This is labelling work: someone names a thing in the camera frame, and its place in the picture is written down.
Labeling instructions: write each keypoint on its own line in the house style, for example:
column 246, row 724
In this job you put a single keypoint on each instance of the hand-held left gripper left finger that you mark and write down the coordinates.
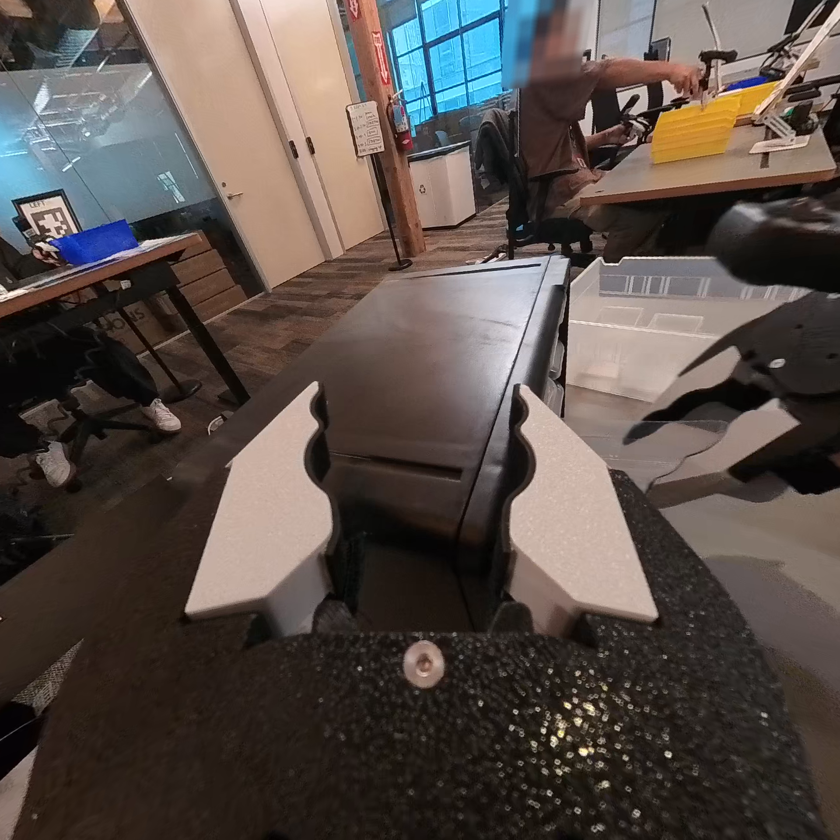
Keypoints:
column 269, row 518

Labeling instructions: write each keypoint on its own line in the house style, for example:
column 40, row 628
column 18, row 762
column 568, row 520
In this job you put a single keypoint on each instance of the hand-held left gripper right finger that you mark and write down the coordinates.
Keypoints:
column 577, row 518

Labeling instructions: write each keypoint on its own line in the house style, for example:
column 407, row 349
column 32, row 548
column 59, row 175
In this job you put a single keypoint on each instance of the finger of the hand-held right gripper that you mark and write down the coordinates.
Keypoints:
column 741, row 439
column 718, row 367

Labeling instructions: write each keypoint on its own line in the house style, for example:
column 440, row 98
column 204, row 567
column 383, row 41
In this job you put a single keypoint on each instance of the small clear plastic drawer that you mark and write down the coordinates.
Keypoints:
column 676, row 325
column 618, row 318

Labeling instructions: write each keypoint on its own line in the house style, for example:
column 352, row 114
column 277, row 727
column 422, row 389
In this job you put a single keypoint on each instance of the clear plastic storage bin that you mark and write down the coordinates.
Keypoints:
column 610, row 367

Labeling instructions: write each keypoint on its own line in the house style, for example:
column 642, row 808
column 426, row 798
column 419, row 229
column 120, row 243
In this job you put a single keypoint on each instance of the black drawer cabinet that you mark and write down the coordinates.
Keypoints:
column 426, row 367

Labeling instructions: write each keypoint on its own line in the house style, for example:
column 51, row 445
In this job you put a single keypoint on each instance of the white recycling cabinet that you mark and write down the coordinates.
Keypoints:
column 443, row 190

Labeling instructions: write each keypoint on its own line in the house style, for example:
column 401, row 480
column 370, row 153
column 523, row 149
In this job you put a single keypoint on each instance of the white sneaker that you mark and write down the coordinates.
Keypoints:
column 54, row 464
column 163, row 417

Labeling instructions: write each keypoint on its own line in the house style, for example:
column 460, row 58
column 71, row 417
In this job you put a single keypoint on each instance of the grey office desk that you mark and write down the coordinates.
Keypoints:
column 689, row 177

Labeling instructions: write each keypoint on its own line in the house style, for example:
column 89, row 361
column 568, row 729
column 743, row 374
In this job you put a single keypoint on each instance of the white angled stand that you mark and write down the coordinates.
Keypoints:
column 778, row 134

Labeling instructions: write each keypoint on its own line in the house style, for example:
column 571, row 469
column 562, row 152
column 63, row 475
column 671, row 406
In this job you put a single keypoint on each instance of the yellow plastic bin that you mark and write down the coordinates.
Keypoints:
column 702, row 113
column 754, row 102
column 689, row 148

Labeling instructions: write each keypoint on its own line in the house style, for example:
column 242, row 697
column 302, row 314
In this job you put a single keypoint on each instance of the black office chair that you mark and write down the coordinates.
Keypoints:
column 525, row 226

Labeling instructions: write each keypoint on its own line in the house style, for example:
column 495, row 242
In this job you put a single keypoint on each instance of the cardboard box stack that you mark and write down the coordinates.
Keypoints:
column 210, row 275

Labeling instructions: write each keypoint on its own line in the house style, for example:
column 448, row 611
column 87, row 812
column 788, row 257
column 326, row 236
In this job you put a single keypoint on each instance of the blue plastic bin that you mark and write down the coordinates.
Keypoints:
column 98, row 243
column 747, row 83

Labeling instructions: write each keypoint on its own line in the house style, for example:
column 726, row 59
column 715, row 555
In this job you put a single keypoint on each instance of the brown desk with black legs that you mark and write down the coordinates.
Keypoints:
column 65, row 289

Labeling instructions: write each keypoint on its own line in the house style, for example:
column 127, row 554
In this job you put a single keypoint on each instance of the black computer monitor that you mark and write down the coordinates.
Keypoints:
column 660, row 51

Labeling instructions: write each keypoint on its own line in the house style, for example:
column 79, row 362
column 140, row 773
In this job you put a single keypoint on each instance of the wooden pillar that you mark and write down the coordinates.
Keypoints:
column 397, row 190

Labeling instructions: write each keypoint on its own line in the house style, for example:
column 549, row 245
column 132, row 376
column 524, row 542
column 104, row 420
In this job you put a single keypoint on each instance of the framed marker sign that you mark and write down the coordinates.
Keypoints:
column 46, row 220

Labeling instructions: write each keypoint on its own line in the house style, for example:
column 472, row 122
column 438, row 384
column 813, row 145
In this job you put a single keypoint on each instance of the white double door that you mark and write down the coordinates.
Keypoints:
column 334, row 124

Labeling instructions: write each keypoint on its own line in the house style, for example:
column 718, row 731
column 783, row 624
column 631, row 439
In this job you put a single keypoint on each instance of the red fire extinguisher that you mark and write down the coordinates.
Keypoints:
column 400, row 124

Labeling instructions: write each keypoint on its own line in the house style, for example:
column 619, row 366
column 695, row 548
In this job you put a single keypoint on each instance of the large grid window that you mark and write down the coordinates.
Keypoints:
column 453, row 59

